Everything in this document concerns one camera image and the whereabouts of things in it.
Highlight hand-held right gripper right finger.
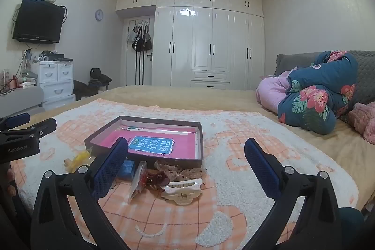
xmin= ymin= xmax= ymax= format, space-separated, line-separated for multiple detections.
xmin=244 ymin=138 xmax=342 ymax=250

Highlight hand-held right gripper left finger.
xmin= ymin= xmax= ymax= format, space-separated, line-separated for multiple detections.
xmin=31 ymin=136 xmax=132 ymax=250

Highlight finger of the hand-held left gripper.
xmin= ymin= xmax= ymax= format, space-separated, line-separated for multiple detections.
xmin=0 ymin=113 xmax=30 ymax=131
xmin=0 ymin=118 xmax=57 ymax=148

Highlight small blue box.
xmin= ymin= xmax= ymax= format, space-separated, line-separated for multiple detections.
xmin=116 ymin=160 xmax=137 ymax=180

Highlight yellow hair clip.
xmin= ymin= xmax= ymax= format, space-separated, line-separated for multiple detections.
xmin=65 ymin=150 xmax=91 ymax=173

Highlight dark red hair clip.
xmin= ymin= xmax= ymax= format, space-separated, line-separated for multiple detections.
xmin=146 ymin=171 xmax=170 ymax=187

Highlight shallow grey cardboard box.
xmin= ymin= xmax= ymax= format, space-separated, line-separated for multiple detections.
xmin=84 ymin=115 xmax=203 ymax=169

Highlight brown dotted sheer scrunchie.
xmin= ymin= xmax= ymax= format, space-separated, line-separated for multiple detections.
xmin=154 ymin=160 xmax=207 ymax=182

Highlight white hair claw clip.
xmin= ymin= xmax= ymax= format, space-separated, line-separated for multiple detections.
xmin=161 ymin=178 xmax=203 ymax=206

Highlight person's left hand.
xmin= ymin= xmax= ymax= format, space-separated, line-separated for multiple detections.
xmin=6 ymin=168 xmax=17 ymax=198

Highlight white drawer cabinet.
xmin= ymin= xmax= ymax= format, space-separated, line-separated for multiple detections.
xmin=31 ymin=60 xmax=74 ymax=110

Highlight dark brown cloth pile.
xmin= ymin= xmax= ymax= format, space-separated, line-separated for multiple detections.
xmin=73 ymin=80 xmax=103 ymax=101

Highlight pink book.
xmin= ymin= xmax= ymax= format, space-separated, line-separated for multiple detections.
xmin=101 ymin=125 xmax=200 ymax=161

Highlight black flat device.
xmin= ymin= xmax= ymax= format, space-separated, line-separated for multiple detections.
xmin=47 ymin=53 xmax=74 ymax=61

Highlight pink quilt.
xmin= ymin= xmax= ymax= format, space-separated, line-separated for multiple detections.
xmin=256 ymin=67 xmax=293 ymax=114

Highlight dark folded clothes stack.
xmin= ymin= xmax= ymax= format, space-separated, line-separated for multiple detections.
xmin=89 ymin=68 xmax=112 ymax=86

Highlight white room door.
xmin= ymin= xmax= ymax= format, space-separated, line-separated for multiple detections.
xmin=122 ymin=16 xmax=156 ymax=86

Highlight grey quilted headboard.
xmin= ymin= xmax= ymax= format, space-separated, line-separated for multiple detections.
xmin=275 ymin=50 xmax=375 ymax=105

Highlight person's dark clothing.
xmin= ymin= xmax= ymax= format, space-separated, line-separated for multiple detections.
xmin=341 ymin=207 xmax=365 ymax=250

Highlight pink fluffy cloth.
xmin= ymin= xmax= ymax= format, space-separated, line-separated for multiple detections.
xmin=349 ymin=102 xmax=375 ymax=146

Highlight black hanging bag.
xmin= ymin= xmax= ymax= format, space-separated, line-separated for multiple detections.
xmin=135 ymin=24 xmax=153 ymax=52

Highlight white glossy wardrobe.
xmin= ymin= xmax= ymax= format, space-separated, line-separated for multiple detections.
xmin=115 ymin=0 xmax=266 ymax=91

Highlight black hanging straps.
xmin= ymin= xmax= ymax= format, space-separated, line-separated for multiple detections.
xmin=135 ymin=51 xmax=145 ymax=86

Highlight black wall television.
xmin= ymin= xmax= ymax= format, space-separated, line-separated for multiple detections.
xmin=12 ymin=0 xmax=65 ymax=44

